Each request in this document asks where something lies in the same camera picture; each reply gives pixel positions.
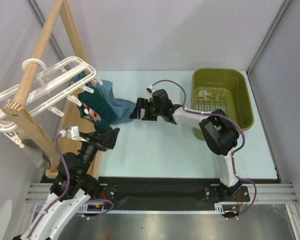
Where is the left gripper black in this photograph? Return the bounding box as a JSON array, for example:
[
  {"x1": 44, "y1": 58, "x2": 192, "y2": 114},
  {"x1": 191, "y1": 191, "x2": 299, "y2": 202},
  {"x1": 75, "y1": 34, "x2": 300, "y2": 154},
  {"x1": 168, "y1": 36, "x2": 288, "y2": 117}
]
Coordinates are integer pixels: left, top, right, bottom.
[{"x1": 79, "y1": 127, "x2": 121, "y2": 176}]

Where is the blue sock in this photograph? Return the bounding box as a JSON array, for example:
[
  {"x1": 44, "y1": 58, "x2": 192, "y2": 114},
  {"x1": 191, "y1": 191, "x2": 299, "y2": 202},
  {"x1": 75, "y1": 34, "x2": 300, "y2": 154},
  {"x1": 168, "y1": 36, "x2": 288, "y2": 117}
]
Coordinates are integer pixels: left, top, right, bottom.
[{"x1": 86, "y1": 80, "x2": 136, "y2": 127}]

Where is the green sock with reindeer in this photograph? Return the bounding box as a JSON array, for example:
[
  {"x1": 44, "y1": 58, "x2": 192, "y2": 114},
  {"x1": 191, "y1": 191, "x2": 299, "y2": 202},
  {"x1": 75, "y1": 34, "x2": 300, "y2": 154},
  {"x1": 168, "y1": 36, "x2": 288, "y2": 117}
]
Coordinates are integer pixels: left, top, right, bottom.
[{"x1": 78, "y1": 103, "x2": 112, "y2": 132}]

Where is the dark green sock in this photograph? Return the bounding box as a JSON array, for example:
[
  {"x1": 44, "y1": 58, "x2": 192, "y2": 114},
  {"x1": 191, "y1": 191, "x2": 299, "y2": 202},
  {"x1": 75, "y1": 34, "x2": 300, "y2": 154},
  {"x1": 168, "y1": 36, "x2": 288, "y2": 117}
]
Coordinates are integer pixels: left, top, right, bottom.
[{"x1": 78, "y1": 90, "x2": 117, "y2": 125}]

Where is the white plastic clip hanger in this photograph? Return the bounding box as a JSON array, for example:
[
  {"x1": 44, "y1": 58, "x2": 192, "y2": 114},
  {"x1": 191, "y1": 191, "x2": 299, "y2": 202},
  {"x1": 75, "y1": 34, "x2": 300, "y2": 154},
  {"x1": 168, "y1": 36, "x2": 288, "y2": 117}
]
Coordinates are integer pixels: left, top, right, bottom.
[{"x1": 0, "y1": 56, "x2": 103, "y2": 149}]

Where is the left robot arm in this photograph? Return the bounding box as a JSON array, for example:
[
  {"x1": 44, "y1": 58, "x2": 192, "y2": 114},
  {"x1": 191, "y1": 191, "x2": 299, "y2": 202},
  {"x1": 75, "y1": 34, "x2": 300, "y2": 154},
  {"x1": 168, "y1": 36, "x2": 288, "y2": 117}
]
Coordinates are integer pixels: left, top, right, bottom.
[{"x1": 14, "y1": 125, "x2": 120, "y2": 240}]

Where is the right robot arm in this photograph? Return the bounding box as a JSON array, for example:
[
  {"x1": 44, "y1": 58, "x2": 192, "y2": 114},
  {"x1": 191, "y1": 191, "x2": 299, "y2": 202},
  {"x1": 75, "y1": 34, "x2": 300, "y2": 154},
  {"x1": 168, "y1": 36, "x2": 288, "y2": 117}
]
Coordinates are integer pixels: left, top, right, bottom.
[{"x1": 129, "y1": 87, "x2": 242, "y2": 201}]

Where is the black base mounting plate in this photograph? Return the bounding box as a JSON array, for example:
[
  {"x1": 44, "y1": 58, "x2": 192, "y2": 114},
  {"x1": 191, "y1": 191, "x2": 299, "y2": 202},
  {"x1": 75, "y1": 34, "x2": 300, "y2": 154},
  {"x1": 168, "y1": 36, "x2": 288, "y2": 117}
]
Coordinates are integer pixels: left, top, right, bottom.
[{"x1": 39, "y1": 176, "x2": 251, "y2": 212}]

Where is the beige grey sock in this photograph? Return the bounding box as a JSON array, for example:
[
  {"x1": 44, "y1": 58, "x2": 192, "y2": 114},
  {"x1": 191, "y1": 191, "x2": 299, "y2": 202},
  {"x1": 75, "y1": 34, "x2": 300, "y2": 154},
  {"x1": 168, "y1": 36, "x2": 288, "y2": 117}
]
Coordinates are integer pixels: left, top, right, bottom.
[{"x1": 22, "y1": 139, "x2": 51, "y2": 170}]

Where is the olive green plastic basket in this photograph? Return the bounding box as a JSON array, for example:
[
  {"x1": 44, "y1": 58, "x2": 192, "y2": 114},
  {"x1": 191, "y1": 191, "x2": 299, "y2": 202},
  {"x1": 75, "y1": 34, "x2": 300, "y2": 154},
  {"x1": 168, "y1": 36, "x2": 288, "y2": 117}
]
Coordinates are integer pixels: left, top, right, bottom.
[{"x1": 192, "y1": 68, "x2": 254, "y2": 131}]

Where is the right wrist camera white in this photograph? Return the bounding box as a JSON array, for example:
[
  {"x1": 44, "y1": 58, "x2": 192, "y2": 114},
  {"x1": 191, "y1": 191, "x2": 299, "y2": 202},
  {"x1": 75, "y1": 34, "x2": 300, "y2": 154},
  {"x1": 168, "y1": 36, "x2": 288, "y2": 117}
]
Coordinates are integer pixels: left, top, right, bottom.
[{"x1": 146, "y1": 85, "x2": 156, "y2": 102}]

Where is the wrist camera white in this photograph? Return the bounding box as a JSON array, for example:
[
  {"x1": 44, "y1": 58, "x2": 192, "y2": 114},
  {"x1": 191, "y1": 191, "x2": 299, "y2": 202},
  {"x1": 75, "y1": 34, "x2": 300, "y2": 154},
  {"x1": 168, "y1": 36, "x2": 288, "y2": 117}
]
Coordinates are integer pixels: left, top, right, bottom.
[
  {"x1": 146, "y1": 85, "x2": 156, "y2": 102},
  {"x1": 59, "y1": 125, "x2": 87, "y2": 142}
]

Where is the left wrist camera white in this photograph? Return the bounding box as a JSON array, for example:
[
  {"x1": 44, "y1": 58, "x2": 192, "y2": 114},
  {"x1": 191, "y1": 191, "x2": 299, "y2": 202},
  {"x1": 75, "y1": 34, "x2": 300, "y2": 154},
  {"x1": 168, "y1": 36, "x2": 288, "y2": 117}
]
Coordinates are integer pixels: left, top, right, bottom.
[{"x1": 59, "y1": 125, "x2": 87, "y2": 142}]

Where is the wooden drying rack frame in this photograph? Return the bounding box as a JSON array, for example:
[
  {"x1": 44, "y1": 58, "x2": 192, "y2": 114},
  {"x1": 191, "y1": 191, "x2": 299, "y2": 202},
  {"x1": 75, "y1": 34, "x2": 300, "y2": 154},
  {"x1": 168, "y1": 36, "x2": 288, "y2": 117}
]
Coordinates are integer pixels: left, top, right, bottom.
[{"x1": 2, "y1": 0, "x2": 94, "y2": 179}]

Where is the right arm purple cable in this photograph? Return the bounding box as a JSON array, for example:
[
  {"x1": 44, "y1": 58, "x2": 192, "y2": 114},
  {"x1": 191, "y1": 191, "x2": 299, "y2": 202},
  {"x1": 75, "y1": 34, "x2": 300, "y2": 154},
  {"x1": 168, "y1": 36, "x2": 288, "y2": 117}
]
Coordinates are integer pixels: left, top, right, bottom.
[{"x1": 151, "y1": 79, "x2": 258, "y2": 221}]

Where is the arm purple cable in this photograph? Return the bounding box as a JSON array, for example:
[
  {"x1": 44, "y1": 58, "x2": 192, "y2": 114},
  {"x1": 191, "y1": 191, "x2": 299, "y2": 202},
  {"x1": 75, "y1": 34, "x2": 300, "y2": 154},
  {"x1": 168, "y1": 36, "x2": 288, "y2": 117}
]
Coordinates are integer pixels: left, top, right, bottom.
[
  {"x1": 151, "y1": 79, "x2": 258, "y2": 221},
  {"x1": 27, "y1": 133, "x2": 115, "y2": 238}
]

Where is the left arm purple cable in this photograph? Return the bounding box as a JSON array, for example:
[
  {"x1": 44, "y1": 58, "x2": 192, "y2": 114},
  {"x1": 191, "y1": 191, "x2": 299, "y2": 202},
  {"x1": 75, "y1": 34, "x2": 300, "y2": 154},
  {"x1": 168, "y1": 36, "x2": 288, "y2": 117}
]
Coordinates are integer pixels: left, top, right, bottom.
[{"x1": 27, "y1": 133, "x2": 115, "y2": 238}]

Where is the aluminium rail frame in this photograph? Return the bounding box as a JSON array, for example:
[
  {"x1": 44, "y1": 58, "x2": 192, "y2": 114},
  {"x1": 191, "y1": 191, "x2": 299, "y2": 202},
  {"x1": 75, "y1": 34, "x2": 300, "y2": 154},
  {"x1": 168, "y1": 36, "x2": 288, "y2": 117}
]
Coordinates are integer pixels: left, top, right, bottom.
[{"x1": 25, "y1": 183, "x2": 300, "y2": 240}]

